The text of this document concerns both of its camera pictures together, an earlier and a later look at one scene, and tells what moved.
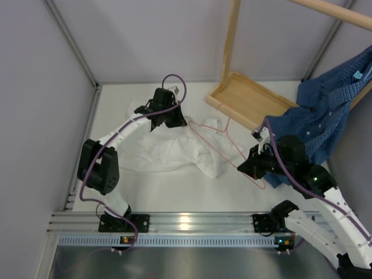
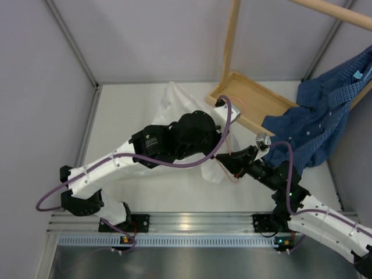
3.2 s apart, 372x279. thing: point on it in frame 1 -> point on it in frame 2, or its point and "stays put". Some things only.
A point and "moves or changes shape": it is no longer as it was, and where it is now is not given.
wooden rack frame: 353,17 stays put
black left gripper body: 171,104 -> 206,147
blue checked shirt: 322,110 stays put
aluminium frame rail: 70,223 stays put
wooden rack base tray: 247,102 stays put
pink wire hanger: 223,107 moves or changes shape
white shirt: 204,143 moves or changes shape
